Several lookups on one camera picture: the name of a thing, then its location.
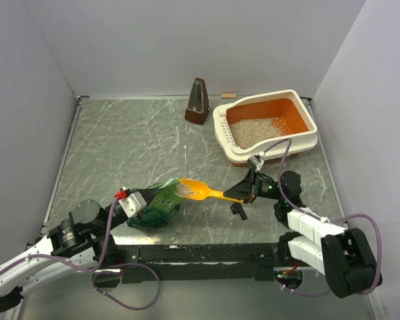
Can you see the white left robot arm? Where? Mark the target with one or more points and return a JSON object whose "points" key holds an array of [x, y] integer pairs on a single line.
{"points": [[81, 242]]}

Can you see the brown wooden metronome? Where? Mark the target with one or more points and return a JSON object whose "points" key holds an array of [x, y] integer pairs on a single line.
{"points": [[197, 109]]}

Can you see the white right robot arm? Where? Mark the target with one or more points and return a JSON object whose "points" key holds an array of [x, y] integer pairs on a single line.
{"points": [[342, 255]]}

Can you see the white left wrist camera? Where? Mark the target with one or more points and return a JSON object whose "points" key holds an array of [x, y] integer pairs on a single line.
{"points": [[131, 201]]}

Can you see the green litter bag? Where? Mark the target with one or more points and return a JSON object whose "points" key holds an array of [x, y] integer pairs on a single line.
{"points": [[162, 208]]}

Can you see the black bag clip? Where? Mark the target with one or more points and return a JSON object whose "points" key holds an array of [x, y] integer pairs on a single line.
{"points": [[237, 209]]}

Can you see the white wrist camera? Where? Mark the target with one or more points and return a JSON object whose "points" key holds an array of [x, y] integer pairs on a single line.
{"points": [[131, 201], [256, 162]]}

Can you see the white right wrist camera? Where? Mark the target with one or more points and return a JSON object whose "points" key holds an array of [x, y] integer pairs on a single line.
{"points": [[256, 162]]}

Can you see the orange white litter box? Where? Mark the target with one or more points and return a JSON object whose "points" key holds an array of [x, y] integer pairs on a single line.
{"points": [[289, 112]]}

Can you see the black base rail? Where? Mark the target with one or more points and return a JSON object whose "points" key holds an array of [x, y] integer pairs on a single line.
{"points": [[258, 261]]}

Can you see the small wooden block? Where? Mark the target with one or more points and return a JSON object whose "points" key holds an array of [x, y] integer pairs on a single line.
{"points": [[228, 95]]}

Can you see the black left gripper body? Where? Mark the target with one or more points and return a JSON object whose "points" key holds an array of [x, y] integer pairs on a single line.
{"points": [[116, 217]]}

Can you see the yellow plastic scoop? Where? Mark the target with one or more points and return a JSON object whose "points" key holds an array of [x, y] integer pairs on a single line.
{"points": [[199, 191]]}

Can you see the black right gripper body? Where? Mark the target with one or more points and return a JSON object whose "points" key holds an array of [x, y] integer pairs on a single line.
{"points": [[266, 188]]}

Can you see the beige litter in box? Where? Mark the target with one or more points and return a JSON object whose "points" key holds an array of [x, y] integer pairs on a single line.
{"points": [[248, 132]]}

